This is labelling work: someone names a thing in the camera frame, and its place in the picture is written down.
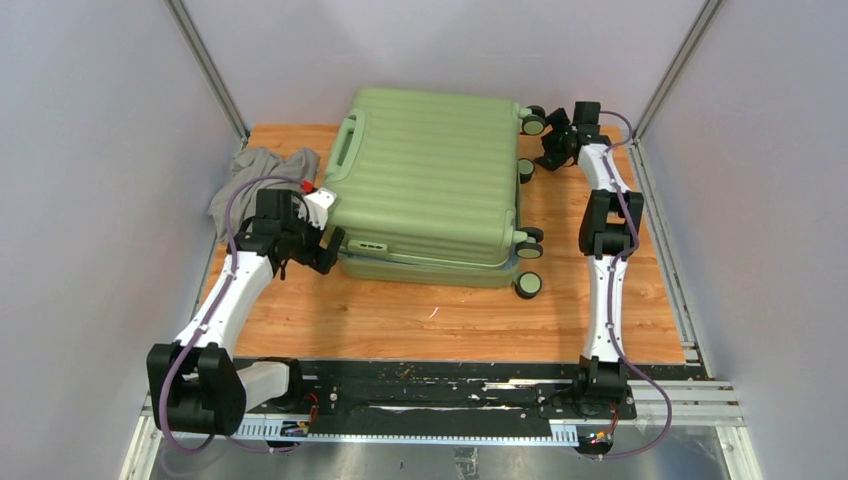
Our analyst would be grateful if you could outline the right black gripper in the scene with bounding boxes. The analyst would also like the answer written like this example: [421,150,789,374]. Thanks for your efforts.
[522,109,577,172]

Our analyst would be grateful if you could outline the green suitcase blue lining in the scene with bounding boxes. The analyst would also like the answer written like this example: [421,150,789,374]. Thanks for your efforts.
[322,87,527,288]

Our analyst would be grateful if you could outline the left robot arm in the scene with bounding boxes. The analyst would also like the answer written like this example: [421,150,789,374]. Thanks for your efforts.
[146,188,345,436]

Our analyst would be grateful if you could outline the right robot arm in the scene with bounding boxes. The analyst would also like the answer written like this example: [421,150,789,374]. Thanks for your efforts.
[542,101,644,418]

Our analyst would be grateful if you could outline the green suitcase wheel rear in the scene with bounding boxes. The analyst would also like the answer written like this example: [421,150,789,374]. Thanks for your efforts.
[520,105,547,136]

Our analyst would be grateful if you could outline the green suitcase wheel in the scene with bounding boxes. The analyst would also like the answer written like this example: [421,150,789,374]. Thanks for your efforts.
[517,158,536,185]
[513,271,543,300]
[520,105,547,136]

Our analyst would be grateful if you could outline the green suitcase wheel middle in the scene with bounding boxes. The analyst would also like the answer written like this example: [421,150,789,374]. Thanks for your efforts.
[517,158,536,185]

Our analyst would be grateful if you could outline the green suitcase wheel lid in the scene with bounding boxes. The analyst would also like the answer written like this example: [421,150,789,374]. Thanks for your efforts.
[515,227,544,259]

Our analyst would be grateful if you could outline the crumpled grey-green cloth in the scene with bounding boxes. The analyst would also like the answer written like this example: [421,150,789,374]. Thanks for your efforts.
[207,147,320,244]

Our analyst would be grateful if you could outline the green suitcase wheel front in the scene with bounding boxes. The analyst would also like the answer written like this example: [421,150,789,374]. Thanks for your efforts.
[513,271,543,300]

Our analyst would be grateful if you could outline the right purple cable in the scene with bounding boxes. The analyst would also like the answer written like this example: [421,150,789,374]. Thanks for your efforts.
[582,109,674,461]

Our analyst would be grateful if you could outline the purple cable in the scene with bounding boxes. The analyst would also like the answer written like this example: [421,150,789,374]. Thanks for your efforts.
[582,109,674,461]
[157,175,316,456]

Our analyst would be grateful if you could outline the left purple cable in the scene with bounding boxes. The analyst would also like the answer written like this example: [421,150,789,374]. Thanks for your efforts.
[157,175,316,456]

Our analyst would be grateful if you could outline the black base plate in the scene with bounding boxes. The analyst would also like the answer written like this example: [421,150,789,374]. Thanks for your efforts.
[252,359,637,438]

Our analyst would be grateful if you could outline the aluminium frame rail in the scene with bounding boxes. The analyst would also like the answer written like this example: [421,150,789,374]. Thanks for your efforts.
[120,362,762,479]

